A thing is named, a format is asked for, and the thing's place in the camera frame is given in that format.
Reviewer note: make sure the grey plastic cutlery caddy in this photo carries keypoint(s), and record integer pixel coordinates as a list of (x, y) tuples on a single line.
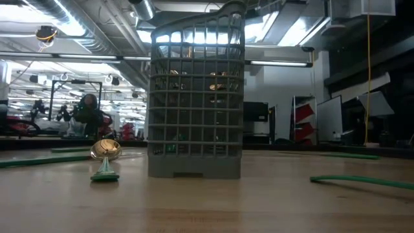
[(194, 168)]

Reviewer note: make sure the background black robot arm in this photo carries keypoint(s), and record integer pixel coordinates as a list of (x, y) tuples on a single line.
[(39, 106), (89, 111)]

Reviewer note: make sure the long ceiling light fixture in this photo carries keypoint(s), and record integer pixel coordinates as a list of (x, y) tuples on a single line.
[(278, 63)]

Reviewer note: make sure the red and white shelf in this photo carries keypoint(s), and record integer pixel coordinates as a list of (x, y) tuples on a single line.
[(304, 113)]

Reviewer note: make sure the white whiteboard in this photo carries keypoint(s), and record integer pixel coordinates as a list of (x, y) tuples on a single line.
[(330, 119)]

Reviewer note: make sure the white plastic bag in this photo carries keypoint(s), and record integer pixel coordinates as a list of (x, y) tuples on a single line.
[(74, 127)]

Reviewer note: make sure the angled white panel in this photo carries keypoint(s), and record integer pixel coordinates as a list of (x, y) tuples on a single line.
[(376, 105)]

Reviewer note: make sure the white ceiling air unit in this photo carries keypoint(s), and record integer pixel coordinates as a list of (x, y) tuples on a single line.
[(362, 8)]

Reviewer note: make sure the red round object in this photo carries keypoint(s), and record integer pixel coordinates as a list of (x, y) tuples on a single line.
[(16, 129)]

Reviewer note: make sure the black wall monitor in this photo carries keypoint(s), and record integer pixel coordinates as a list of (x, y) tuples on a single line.
[(257, 111)]

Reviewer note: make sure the silver ventilation duct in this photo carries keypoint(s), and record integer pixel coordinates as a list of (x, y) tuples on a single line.
[(142, 8)]

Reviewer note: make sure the background black metal frame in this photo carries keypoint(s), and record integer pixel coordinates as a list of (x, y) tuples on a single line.
[(50, 100)]

